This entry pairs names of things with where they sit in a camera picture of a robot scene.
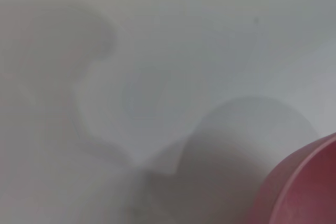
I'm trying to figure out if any pink plastic bowl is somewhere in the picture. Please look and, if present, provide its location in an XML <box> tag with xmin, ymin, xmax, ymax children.
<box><xmin>245</xmin><ymin>132</ymin><xmax>336</xmax><ymax>224</ymax></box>

